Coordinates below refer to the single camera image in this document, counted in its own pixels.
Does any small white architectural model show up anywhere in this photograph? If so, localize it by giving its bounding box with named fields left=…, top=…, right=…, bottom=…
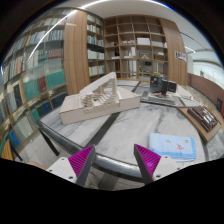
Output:
left=176, top=84, right=195, bottom=101

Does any black building model grey base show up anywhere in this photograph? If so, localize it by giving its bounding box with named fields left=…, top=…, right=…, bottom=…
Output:
left=141, top=75, right=179, bottom=106

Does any light blue printed towel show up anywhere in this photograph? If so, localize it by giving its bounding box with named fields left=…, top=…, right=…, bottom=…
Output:
left=148, top=132, right=198, bottom=163

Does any white wall poster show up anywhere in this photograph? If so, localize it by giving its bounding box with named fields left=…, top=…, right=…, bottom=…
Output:
left=174, top=50, right=188, bottom=63

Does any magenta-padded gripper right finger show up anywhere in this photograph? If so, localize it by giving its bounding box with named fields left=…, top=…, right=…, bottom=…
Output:
left=133, top=143, right=179, bottom=185

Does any white architectural building model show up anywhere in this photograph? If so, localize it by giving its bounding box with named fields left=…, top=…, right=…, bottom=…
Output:
left=59, top=71, right=142, bottom=126

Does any glass-fronted book shelf wall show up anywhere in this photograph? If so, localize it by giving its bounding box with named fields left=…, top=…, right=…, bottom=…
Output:
left=0, top=8, right=69, bottom=161

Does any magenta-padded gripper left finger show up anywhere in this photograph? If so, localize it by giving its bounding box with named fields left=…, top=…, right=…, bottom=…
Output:
left=46, top=144, right=97, bottom=188

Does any brown building model on board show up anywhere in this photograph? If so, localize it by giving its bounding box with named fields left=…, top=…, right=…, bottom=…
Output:
left=176, top=105, right=223, bottom=144

